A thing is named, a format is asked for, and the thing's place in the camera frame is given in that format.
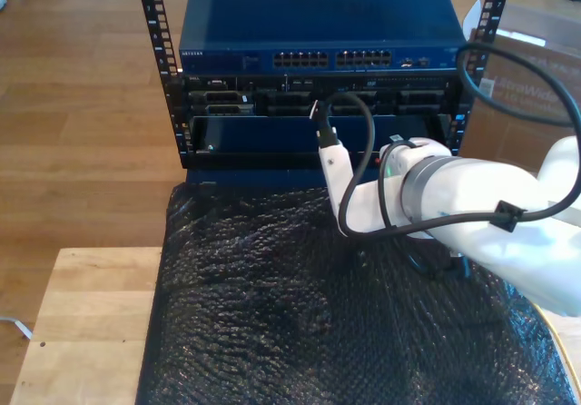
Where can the black rack server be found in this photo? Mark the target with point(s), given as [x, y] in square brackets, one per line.
[281, 101]

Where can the brown cardboard box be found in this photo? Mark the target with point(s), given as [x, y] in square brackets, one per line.
[522, 141]

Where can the blue rack shelf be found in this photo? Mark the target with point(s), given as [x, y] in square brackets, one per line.
[263, 135]

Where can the white plastic piece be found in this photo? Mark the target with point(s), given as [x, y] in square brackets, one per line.
[473, 14]

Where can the black bubble wrap mat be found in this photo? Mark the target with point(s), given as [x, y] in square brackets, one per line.
[272, 309]

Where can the blue network switch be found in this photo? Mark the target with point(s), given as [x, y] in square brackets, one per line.
[318, 19]

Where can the black perforated rack post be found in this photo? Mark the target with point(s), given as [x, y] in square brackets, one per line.
[492, 10]
[156, 23]

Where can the grey metal bracket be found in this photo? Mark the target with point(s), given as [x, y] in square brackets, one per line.
[20, 327]

